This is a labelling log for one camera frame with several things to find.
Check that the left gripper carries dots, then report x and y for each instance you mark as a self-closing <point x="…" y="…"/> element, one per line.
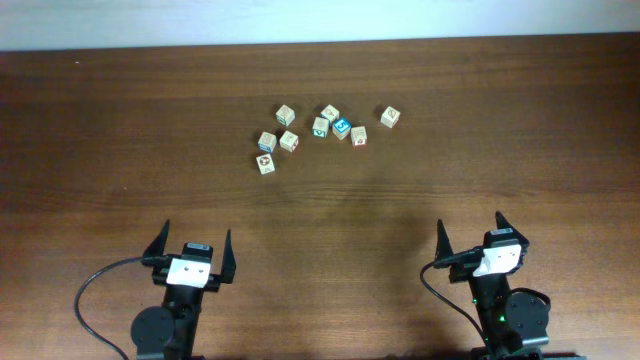
<point x="226" y="272"/>

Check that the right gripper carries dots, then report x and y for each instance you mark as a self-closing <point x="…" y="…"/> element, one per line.
<point x="461" y="272"/>

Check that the wooden block K blue 2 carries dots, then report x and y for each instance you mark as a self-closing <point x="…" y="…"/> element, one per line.
<point x="390" y="117"/>

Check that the wooden block red 6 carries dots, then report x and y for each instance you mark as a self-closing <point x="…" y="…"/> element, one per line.
<point x="359" y="136"/>

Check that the wooden block blue 5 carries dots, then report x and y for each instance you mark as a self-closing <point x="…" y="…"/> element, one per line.
<point x="341" y="128"/>

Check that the wooden block green letter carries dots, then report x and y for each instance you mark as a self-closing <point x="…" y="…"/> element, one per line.
<point x="320" y="127"/>

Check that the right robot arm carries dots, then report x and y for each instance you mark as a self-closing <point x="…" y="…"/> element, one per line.
<point x="512" y="322"/>

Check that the wooden block soccer ball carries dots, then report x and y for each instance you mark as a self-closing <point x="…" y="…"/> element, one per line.
<point x="265" y="164"/>

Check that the wooden block pretzel blue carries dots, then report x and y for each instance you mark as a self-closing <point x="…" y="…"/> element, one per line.
<point x="267" y="142"/>

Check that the wooden block green N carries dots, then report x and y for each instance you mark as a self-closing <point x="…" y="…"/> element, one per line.
<point x="289" y="141"/>

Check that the wooden block green V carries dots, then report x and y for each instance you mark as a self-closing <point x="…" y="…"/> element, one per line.
<point x="285" y="115"/>

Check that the wooden block blue D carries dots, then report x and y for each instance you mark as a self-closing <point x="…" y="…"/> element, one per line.
<point x="330" y="113"/>

